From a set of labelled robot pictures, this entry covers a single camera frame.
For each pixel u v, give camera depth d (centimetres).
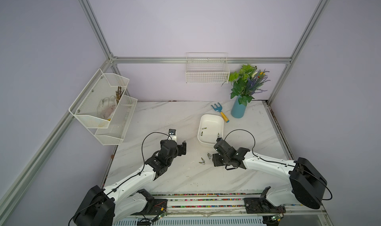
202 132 102
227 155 65
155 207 73
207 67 98
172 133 72
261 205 65
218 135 101
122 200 45
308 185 42
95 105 75
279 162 49
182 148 77
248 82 86
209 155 91
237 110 109
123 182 47
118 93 81
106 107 78
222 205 75
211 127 105
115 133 92
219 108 116
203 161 89
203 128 104
